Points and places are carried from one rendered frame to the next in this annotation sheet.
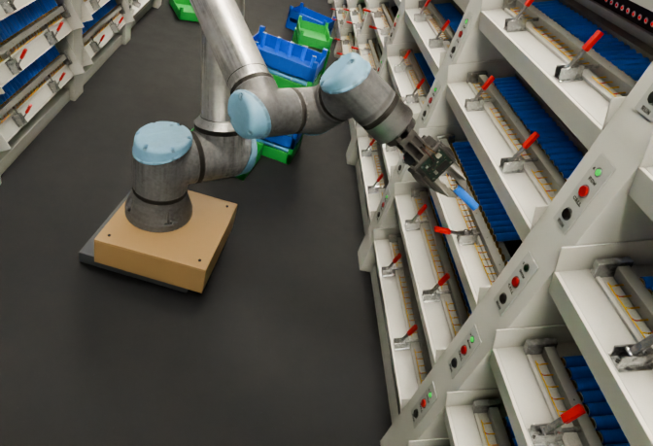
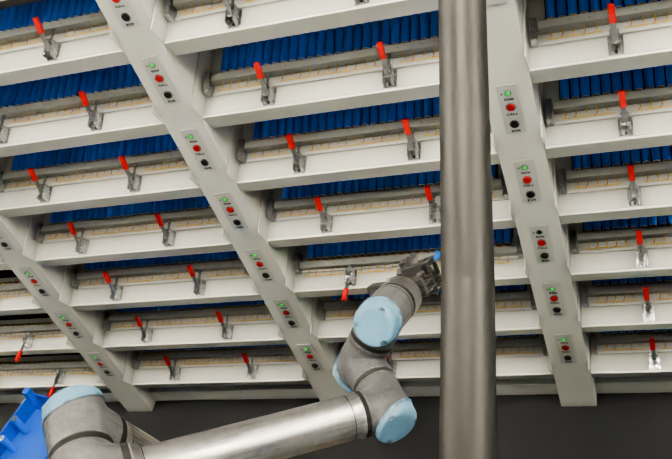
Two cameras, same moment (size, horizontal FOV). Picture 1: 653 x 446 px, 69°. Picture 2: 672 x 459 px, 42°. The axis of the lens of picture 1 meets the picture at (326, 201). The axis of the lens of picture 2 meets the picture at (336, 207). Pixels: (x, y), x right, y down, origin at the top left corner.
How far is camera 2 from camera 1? 1.35 m
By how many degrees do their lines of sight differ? 39
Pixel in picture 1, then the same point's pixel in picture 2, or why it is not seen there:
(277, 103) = (393, 388)
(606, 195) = (543, 169)
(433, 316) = not seen: hidden behind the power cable
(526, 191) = not seen: hidden behind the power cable
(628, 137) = (520, 144)
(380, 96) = (403, 296)
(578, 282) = (569, 204)
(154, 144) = not seen: outside the picture
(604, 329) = (610, 202)
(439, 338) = (516, 321)
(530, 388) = (605, 258)
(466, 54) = (255, 211)
